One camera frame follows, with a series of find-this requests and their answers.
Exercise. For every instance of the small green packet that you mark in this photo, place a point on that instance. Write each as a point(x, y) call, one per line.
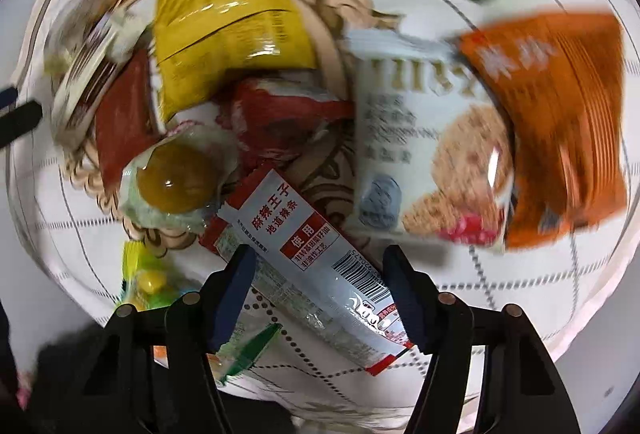
point(250, 349)

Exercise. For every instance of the green and yellow candy packet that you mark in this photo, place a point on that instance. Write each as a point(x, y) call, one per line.
point(145, 279)

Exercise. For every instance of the crumpled red snack packet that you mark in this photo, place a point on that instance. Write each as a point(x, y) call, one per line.
point(280, 114)

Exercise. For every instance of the flat dark red snack packet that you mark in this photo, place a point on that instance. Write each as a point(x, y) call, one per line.
point(120, 124)

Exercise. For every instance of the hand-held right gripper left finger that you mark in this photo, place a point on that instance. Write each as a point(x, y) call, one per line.
point(232, 296)

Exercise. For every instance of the yellow snack packet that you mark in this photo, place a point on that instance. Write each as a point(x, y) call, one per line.
point(225, 29)

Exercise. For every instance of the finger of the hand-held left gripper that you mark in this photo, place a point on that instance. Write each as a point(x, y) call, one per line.
point(20, 124)

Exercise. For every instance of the clear packet with brown jelly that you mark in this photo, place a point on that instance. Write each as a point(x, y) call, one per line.
point(175, 179)

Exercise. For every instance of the white quilted mattress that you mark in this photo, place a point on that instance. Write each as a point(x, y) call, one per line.
point(550, 289)

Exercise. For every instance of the white and red snack packet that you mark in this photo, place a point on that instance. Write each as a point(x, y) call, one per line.
point(300, 234)

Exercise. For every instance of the orange snack packet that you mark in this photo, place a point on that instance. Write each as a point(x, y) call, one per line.
point(550, 114)

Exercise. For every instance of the white cookie packet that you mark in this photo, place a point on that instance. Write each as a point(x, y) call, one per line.
point(400, 129)

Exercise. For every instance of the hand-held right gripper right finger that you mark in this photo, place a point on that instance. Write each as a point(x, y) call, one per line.
point(405, 296)

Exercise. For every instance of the brown and white snack packet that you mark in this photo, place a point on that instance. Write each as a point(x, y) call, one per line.
point(85, 64)

